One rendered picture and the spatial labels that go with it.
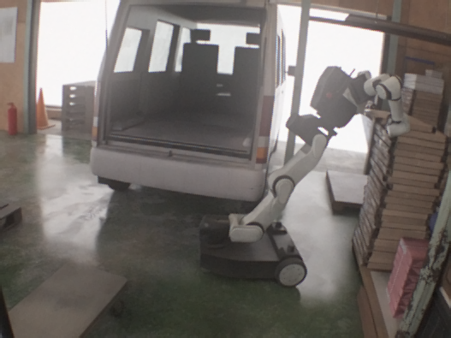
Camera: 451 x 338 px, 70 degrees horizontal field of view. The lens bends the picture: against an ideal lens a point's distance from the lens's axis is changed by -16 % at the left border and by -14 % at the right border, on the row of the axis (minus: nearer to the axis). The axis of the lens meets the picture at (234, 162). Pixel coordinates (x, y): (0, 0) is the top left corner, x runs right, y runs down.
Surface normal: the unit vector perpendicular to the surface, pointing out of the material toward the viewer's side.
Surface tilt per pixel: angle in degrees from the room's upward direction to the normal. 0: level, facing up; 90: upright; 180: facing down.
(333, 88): 87
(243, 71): 93
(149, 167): 86
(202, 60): 93
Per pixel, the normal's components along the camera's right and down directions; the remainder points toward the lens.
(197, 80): -0.17, 0.31
